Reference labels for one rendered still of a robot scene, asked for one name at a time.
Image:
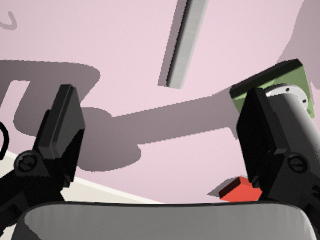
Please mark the red rectangular block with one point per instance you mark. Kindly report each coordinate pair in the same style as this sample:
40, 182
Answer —
239, 190

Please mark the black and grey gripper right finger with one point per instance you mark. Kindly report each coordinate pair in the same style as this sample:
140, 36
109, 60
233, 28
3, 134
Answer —
270, 165

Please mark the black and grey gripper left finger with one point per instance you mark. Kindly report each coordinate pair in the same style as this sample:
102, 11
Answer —
51, 162

